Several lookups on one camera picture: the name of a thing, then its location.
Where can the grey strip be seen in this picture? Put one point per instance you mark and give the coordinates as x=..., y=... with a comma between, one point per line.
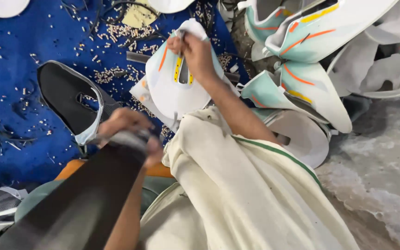
x=137, y=57

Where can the blue floor mat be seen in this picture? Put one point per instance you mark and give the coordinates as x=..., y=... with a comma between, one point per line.
x=9, y=80

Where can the scattered small punched bits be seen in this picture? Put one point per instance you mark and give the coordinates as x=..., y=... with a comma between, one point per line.
x=123, y=33

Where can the person's left hand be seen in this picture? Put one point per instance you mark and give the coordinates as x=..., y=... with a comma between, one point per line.
x=123, y=119

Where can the heap of white shoe uppers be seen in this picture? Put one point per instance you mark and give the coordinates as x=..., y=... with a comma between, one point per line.
x=380, y=69

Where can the white rounded shoe piece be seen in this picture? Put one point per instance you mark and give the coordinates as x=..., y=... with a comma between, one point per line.
x=304, y=142

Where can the person's right fingers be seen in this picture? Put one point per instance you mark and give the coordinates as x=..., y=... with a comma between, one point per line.
x=174, y=44

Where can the black upper with blue lining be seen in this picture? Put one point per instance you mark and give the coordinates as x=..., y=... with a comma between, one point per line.
x=66, y=99

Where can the person's cream garment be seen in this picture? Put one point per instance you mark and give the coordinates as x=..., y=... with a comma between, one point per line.
x=234, y=198

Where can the mint upper with orange stripes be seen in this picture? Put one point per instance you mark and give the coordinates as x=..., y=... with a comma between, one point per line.
x=325, y=33
x=316, y=93
x=260, y=24

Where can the white mint shoe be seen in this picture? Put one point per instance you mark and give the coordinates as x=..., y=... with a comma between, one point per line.
x=167, y=88

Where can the person's left fingers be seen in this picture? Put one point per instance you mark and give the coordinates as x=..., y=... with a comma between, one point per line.
x=155, y=154

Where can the small metal hand tool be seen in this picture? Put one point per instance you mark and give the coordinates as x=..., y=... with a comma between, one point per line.
x=182, y=41

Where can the white flat shoe piece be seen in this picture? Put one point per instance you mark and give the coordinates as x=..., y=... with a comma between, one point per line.
x=144, y=95

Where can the black shoe piece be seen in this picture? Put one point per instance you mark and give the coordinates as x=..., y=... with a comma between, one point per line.
x=71, y=205

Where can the yellowish card piece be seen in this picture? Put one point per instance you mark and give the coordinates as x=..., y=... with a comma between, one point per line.
x=139, y=15

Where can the person's right hand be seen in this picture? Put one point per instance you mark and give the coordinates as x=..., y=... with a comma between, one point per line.
x=200, y=57

